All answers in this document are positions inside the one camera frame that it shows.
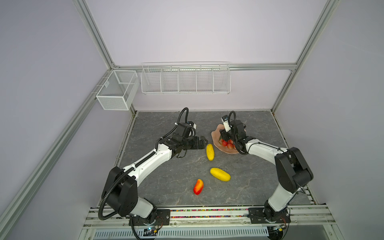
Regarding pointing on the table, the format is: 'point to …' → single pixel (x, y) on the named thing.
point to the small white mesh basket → (118, 91)
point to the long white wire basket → (186, 78)
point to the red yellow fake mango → (198, 187)
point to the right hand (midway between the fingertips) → (226, 128)
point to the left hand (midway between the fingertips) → (201, 144)
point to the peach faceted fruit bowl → (216, 136)
